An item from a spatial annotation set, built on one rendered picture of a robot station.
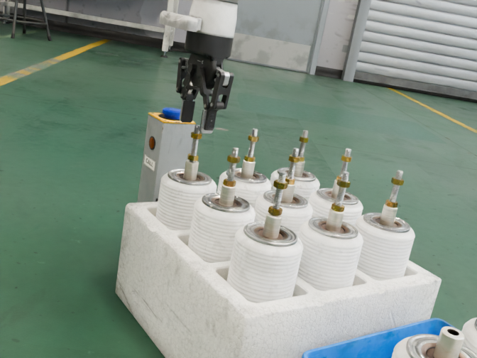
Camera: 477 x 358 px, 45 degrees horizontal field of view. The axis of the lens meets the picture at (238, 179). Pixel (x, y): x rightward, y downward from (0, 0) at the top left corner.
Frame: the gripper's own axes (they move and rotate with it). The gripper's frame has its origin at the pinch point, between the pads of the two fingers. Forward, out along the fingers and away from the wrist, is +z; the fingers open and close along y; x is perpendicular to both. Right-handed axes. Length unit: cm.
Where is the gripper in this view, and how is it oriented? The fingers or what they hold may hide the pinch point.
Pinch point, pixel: (196, 119)
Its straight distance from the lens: 96.0
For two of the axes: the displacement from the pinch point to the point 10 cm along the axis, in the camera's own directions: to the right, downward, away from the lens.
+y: -5.5, -3.3, 7.7
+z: -1.8, 9.4, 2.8
